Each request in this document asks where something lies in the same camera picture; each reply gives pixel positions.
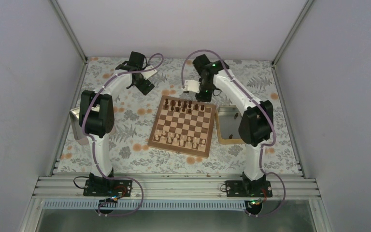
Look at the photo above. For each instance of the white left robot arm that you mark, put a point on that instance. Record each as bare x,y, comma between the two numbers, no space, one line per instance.
104,97

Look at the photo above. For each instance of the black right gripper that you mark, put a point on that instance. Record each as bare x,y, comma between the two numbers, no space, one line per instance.
206,97

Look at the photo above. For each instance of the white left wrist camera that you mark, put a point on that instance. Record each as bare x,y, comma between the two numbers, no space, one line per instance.
149,71

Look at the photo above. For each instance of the aluminium rail frame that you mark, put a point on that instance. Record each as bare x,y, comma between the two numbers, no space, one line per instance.
176,187

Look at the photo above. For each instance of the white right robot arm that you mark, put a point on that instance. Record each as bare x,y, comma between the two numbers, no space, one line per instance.
254,127

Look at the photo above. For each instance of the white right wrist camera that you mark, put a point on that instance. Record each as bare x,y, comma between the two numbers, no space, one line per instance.
191,85

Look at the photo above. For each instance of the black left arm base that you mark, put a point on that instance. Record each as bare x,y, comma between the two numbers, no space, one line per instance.
108,188

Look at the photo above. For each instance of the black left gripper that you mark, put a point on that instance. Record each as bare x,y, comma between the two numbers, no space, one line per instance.
142,88

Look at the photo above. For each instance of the wooden chessboard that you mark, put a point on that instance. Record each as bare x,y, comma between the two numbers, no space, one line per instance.
178,126

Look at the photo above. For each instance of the yellow metal tin box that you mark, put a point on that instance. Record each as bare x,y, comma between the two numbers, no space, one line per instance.
227,128

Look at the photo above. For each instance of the metal tin under left arm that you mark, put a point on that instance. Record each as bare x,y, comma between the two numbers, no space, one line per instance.
75,125

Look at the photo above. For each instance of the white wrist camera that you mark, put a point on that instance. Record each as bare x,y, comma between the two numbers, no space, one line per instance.
149,71
191,85

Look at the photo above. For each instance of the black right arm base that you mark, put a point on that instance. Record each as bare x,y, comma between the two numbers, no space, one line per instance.
248,189

